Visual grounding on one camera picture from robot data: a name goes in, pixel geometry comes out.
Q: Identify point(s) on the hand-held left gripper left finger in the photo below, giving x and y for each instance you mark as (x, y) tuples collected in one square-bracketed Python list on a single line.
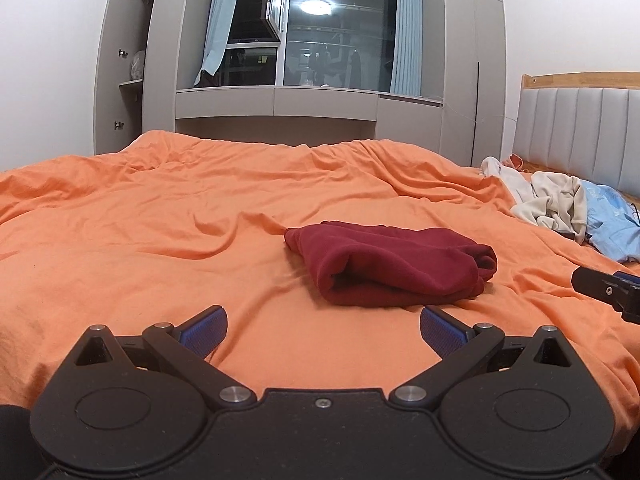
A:
[(202, 332)]

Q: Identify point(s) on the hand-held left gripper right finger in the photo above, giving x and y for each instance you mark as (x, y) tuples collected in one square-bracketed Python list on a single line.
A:
[(445, 332)]

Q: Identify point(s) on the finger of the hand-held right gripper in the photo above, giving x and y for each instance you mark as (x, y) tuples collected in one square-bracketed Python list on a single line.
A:
[(597, 285)]

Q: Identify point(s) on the dark red long-sleeved shirt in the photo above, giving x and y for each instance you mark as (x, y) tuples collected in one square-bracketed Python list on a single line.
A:
[(400, 265)]

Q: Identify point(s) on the cream crumpled clothes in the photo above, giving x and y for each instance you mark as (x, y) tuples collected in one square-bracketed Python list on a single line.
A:
[(545, 205)]

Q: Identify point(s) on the light blue crumpled garment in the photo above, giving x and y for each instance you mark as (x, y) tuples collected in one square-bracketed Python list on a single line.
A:
[(610, 220)]

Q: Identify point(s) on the orange duvet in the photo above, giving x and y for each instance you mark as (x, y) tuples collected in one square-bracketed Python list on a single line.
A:
[(150, 220)]

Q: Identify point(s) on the orange-red patterned cloth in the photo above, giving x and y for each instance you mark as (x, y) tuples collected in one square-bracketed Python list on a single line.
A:
[(515, 162)]

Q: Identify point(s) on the grey padded wooden headboard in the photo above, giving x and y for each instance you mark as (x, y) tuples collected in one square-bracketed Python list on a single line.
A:
[(575, 130)]

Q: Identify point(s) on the grey built-in wardrobe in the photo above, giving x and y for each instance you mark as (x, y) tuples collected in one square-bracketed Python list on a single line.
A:
[(460, 60)]

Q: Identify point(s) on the white bag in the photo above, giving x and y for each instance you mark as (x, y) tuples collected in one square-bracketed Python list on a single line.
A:
[(137, 66)]

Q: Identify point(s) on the light blue curtain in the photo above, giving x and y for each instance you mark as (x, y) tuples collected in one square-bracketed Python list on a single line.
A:
[(220, 20), (407, 25)]

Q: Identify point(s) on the window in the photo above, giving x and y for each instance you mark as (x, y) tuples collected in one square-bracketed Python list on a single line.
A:
[(340, 35)]

